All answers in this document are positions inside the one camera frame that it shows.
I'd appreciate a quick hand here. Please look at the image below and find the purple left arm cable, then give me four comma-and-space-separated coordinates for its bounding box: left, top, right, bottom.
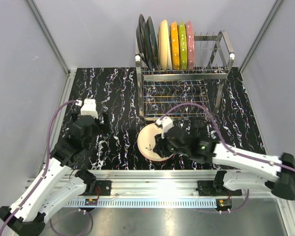
0, 100, 95, 236

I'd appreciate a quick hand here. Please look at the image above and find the blue glazed plate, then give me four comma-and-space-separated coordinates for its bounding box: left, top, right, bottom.
144, 16, 159, 70

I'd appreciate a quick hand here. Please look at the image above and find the cream plate with bear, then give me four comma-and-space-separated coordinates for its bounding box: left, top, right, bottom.
167, 42, 173, 70

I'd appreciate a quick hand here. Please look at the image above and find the yellow wavy plate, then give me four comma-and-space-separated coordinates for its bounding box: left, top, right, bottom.
177, 22, 188, 70

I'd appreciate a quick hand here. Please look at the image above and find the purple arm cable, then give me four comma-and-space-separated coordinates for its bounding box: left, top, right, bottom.
162, 102, 295, 213
0, 100, 95, 236

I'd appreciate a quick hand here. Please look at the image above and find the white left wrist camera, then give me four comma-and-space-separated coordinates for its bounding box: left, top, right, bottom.
76, 99, 98, 118

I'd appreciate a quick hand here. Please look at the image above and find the pink bottom plate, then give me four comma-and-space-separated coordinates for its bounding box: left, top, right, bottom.
185, 21, 195, 70

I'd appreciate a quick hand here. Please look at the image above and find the dark striped rim plate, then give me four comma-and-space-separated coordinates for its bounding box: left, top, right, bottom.
136, 14, 151, 69

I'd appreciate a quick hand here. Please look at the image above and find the yellow plate with drawing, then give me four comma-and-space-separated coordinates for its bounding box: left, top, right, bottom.
158, 20, 168, 71

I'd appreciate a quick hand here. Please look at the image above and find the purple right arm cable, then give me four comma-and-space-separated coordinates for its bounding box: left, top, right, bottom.
162, 102, 295, 213

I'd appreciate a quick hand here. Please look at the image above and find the steel wire dish rack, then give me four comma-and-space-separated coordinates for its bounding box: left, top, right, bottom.
135, 30, 235, 121

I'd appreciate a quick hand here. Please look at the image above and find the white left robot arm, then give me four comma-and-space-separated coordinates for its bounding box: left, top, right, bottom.
0, 113, 111, 236

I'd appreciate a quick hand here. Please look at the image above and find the orange polka dot plate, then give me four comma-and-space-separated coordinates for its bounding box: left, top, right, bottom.
170, 22, 180, 70

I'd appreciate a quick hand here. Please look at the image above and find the slotted cable duct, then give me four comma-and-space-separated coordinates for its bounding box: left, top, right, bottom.
64, 198, 217, 208

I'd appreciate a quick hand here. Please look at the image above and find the aluminium front rail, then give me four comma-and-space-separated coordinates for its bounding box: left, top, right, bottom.
22, 169, 290, 199

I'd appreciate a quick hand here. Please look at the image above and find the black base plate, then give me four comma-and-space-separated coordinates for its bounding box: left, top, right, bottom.
81, 180, 112, 196
196, 180, 229, 196

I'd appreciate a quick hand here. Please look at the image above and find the cream and blue leaf plate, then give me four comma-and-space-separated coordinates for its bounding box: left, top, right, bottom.
137, 123, 173, 162

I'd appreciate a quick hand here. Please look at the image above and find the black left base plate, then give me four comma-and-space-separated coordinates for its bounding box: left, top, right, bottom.
81, 180, 112, 196

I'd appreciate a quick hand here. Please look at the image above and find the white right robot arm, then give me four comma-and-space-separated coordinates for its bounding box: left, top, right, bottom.
153, 126, 295, 201

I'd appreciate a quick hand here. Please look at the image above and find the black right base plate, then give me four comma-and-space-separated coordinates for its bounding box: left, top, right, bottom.
196, 180, 229, 196

